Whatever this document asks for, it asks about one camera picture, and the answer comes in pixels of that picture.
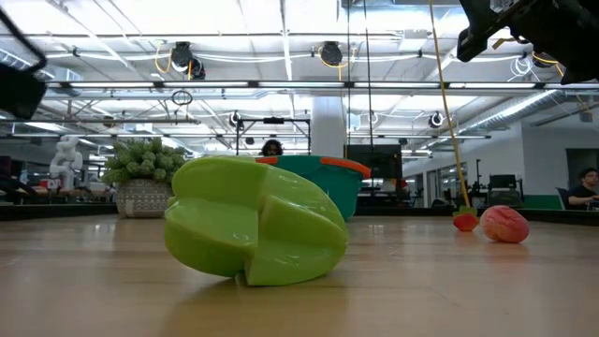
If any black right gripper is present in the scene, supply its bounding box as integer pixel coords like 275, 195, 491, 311
456, 0, 539, 64

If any red toy strawberry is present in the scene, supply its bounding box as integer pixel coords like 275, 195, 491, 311
452, 205, 480, 233

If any green toy starfruit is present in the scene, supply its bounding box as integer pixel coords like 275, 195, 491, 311
163, 154, 350, 287

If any black office chair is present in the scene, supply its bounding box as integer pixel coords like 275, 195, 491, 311
488, 173, 524, 208

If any person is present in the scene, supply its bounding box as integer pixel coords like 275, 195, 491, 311
566, 167, 599, 211
260, 139, 285, 157

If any black monitor screen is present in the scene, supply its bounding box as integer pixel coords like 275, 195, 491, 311
344, 143, 404, 180

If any pink toy peach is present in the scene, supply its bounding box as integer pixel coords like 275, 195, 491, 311
479, 204, 531, 244

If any teal basket with orange rim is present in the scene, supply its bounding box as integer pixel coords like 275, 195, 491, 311
255, 154, 373, 222

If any potted green succulent plant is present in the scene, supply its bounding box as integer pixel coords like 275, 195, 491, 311
101, 137, 189, 219

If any yellow cable tag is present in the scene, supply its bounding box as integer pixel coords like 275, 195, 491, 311
490, 36, 517, 51

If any yellow hanging cable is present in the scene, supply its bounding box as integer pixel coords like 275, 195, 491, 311
428, 0, 471, 210

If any background black frame rig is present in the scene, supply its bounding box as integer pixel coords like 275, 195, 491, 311
235, 116, 313, 156

